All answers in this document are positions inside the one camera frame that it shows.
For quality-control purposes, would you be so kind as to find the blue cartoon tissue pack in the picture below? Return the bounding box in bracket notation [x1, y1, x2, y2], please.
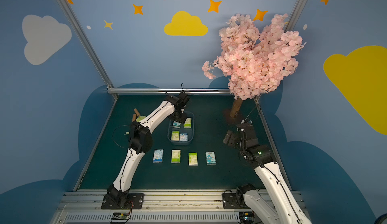
[153, 149, 164, 163]
[206, 151, 217, 165]

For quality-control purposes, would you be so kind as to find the right green circuit board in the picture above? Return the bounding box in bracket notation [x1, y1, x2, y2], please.
[238, 212, 255, 224]

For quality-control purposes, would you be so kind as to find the left green circuit board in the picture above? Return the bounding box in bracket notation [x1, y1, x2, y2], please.
[111, 212, 131, 222]

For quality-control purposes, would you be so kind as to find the blue tissue pack in box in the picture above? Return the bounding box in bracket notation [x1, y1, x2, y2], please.
[179, 133, 188, 142]

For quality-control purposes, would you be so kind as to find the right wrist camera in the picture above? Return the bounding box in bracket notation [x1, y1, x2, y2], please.
[236, 122, 255, 133]

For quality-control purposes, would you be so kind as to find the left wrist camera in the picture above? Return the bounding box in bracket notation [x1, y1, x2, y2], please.
[178, 91, 189, 108]

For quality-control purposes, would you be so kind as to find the aluminium back frame bar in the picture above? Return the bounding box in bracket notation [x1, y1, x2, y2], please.
[107, 88, 230, 95]

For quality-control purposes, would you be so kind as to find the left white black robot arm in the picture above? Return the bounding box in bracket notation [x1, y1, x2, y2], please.
[101, 92, 189, 209]

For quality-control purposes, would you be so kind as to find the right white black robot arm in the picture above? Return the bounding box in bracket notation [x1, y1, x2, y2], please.
[223, 123, 311, 224]

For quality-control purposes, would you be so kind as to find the green tissue pack in box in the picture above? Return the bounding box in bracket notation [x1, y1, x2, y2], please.
[183, 118, 192, 129]

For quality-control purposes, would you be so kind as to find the green white tissue pack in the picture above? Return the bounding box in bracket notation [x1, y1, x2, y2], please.
[171, 149, 181, 163]

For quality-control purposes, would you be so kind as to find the green circuit board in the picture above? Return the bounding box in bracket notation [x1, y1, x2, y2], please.
[111, 212, 131, 222]
[238, 212, 255, 224]

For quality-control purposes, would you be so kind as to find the pink blossom artificial tree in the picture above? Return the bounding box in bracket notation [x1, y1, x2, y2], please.
[202, 14, 304, 123]

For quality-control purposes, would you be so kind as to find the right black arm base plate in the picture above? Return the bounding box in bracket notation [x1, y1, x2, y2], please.
[222, 192, 249, 209]

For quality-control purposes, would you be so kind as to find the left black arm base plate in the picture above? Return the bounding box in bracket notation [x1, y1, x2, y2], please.
[101, 193, 145, 210]

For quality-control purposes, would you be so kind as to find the green trowel wooden handle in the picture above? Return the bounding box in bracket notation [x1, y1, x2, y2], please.
[134, 109, 146, 122]

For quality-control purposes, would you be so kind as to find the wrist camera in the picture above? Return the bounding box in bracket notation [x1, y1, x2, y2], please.
[236, 122, 255, 133]
[178, 91, 189, 108]

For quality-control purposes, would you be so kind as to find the blue plastic storage box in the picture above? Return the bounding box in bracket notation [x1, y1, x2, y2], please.
[167, 112, 195, 146]

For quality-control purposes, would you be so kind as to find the aluminium front rail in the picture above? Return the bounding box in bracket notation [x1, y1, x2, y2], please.
[49, 189, 312, 224]

